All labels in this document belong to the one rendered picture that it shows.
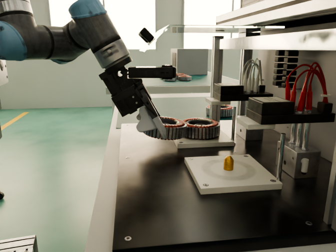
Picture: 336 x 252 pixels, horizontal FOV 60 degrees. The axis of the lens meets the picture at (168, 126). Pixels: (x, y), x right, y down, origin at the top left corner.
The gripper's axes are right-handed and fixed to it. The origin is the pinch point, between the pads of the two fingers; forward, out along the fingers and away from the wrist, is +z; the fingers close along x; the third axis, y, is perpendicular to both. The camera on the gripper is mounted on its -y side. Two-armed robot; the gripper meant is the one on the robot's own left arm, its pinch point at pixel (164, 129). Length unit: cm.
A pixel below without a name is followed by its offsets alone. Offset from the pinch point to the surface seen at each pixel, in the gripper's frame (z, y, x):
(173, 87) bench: 15, -14, -139
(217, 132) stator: 8.3, -11.7, -1.8
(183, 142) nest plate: 5.1, -2.5, 1.1
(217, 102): 1.3, -15.5, -2.7
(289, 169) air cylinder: 14.0, -18.7, 20.1
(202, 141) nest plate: 7.5, -6.9, 0.8
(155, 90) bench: 10, -1, -139
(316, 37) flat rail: -9.0, -28.4, 27.5
